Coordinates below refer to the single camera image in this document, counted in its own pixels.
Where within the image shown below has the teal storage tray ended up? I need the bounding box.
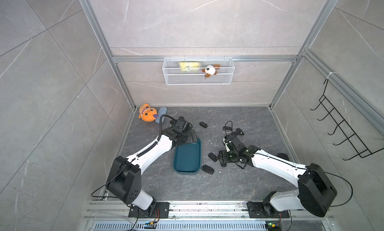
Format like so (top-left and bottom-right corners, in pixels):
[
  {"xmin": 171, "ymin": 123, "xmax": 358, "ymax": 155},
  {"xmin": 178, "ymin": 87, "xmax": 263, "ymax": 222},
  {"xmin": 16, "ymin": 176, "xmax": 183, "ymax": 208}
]
[{"xmin": 174, "ymin": 139, "xmax": 202, "ymax": 175}]

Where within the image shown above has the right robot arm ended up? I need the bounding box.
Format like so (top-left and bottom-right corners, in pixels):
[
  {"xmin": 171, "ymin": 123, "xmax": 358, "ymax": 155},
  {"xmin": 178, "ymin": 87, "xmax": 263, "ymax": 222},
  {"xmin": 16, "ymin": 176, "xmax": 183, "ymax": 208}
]
[{"xmin": 219, "ymin": 132, "xmax": 338, "ymax": 218}]

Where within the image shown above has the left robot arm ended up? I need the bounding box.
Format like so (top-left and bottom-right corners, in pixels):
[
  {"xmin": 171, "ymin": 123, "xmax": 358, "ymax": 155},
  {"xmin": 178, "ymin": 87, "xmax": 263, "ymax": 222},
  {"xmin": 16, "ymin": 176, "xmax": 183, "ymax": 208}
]
[{"xmin": 105, "ymin": 114, "xmax": 198, "ymax": 217}]

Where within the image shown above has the blue glasses case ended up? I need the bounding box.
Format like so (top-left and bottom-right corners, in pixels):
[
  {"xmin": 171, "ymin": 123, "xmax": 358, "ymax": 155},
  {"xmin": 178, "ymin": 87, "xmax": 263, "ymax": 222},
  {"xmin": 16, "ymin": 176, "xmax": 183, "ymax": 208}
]
[{"xmin": 156, "ymin": 107, "xmax": 168, "ymax": 124}]

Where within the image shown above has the orange plush toy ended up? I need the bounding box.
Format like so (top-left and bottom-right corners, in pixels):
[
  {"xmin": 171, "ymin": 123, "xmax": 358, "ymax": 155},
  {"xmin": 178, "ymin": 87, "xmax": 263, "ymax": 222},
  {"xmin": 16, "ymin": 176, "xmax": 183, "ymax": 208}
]
[{"xmin": 139, "ymin": 103, "xmax": 158, "ymax": 122}]

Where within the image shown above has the black oval object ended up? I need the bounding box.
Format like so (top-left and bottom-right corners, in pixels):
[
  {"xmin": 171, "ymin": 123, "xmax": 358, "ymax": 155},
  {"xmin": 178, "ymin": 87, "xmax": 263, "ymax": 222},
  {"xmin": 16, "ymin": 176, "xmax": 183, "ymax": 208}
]
[{"xmin": 277, "ymin": 153, "xmax": 290, "ymax": 161}]

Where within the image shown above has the brown white plush dog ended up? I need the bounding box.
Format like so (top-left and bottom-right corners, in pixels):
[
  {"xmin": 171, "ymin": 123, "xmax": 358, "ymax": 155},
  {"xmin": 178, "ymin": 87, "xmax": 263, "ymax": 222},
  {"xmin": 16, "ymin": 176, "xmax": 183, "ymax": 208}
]
[{"xmin": 202, "ymin": 64, "xmax": 221, "ymax": 78}]

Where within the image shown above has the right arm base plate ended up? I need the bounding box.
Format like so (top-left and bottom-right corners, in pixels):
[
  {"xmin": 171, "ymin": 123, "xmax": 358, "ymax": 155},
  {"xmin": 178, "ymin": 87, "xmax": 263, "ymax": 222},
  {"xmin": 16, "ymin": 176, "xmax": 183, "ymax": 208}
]
[{"xmin": 247, "ymin": 202, "xmax": 290, "ymax": 219}]

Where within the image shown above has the white wire basket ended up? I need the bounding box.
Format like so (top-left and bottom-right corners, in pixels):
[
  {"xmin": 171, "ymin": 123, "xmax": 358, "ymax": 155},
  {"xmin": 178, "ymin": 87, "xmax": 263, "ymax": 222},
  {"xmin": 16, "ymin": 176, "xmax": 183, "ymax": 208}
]
[{"xmin": 162, "ymin": 57, "xmax": 235, "ymax": 85}]

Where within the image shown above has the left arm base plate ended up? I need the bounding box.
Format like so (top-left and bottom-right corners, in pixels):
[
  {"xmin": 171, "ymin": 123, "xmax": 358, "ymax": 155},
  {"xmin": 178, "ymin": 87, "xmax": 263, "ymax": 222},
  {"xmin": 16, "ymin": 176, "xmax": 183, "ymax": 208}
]
[{"xmin": 129, "ymin": 202, "xmax": 170, "ymax": 219}]

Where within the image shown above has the aluminium mounting rail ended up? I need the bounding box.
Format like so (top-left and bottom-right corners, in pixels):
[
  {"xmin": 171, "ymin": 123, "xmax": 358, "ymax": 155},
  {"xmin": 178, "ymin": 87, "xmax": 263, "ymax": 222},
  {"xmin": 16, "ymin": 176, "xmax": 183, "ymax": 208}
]
[{"xmin": 83, "ymin": 201, "xmax": 332, "ymax": 220}]

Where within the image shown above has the black wall hook rack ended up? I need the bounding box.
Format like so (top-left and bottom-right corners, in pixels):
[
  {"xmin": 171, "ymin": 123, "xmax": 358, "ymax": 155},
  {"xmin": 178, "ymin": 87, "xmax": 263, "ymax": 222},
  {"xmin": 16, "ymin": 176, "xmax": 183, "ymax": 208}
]
[{"xmin": 310, "ymin": 79, "xmax": 384, "ymax": 161}]

